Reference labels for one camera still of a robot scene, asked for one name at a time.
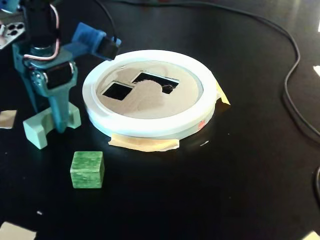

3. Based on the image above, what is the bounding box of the long thick black cable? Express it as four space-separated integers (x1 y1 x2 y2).
99 0 320 145

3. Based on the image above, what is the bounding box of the metal plate with holes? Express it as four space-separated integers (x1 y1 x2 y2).
0 21 26 50

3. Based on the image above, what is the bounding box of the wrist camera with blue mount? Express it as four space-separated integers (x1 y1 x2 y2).
61 21 123 61

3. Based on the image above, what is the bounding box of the dark green wooden cube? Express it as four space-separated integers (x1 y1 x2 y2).
70 150 105 189

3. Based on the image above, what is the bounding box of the teal gripper with servo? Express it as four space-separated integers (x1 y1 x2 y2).
12 41 78 133

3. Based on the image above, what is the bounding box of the short black cable loop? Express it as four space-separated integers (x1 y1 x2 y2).
312 166 320 208

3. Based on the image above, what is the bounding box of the black camera cable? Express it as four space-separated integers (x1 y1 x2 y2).
93 0 118 43

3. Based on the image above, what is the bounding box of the light green U-shaped block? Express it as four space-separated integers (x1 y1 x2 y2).
22 102 82 150

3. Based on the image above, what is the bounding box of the pink white servo wire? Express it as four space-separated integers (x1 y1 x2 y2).
23 3 62 62

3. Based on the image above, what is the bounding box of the white round ring container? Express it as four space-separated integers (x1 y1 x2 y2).
81 49 218 138

